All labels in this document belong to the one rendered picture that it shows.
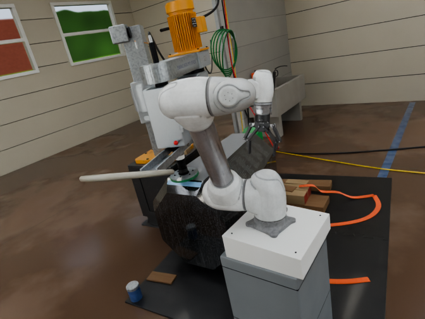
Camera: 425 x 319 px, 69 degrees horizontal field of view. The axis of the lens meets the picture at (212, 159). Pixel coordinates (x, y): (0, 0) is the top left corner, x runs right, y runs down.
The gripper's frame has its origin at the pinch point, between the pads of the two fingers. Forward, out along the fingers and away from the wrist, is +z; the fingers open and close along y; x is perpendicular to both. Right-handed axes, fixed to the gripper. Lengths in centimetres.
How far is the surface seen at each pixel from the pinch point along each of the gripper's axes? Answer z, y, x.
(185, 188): 44, -71, 33
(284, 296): 55, 24, -34
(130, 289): 119, -103, -2
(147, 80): -37, -82, 12
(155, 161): 15, -75, 5
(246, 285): 58, 5, -31
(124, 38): -71, -159, 77
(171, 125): -7, -72, 21
